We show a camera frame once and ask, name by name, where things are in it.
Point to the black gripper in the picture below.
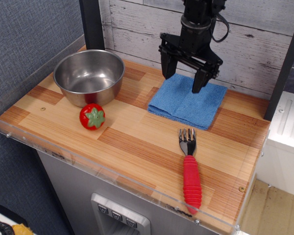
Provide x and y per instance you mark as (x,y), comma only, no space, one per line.
(192,48)

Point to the blue microfiber towel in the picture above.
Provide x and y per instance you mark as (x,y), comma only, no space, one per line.
(176,101)

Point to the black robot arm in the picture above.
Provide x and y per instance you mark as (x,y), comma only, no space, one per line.
(201,13)

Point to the stainless steel bowl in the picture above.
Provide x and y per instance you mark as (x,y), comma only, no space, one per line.
(90,76)

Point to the red toy strawberry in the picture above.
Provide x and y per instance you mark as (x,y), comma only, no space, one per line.
(92,116)

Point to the clear acrylic table guard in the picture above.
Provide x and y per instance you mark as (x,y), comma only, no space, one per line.
(139,151)

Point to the white plastic side unit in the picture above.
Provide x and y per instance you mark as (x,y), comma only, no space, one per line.
(276,163)

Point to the silver dispenser panel with buttons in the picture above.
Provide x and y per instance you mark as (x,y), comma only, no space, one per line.
(115,219)

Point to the grey toy fridge cabinet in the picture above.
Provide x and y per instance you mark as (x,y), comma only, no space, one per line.
(74,188)

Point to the yellow object bottom left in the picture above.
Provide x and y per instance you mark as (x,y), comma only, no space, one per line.
(21,229)

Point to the black right frame post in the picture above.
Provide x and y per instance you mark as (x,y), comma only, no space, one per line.
(281,82)

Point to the black frame post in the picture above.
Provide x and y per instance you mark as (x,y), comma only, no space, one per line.
(92,27)
(281,82)

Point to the black left frame post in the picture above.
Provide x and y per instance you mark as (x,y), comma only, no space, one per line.
(92,27)

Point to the red handled metal fork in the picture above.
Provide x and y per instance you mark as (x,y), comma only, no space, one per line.
(191,179)

